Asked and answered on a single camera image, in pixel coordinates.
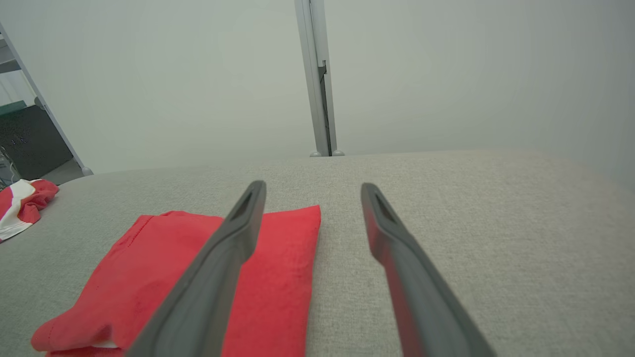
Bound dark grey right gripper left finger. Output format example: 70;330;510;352
127;180;267;357

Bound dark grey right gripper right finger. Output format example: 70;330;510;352
361;182;498;357

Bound red Bulls basketball jersey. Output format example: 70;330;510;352
31;205;322;357

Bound red white-striped shorts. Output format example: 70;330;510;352
0;178;60;243

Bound black cabinet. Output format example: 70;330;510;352
0;102;75;181

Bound grey metal rack frame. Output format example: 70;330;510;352
0;22;94;177

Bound grey partition wall post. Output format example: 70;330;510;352
294;0;344;158

